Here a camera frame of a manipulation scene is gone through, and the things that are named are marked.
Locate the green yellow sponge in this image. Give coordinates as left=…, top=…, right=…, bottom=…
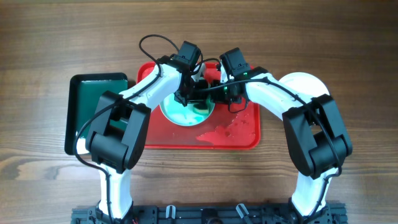
left=193, top=103, right=210, bottom=116

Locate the teal plate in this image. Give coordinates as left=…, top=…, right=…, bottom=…
left=279, top=72, right=330, bottom=97
left=159, top=94, right=215, bottom=126

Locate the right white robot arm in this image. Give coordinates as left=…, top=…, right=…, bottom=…
left=207, top=67, right=353, bottom=223

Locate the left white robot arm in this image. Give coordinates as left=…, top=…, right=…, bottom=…
left=84, top=56, right=205, bottom=223

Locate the red plastic tray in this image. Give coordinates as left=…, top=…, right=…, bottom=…
left=136, top=61, right=261, bottom=150

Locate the black tray with water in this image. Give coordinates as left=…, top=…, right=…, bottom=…
left=64, top=72, right=128, bottom=156

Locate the black mounting rail base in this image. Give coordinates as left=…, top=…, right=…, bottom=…
left=70, top=203, right=348, bottom=224

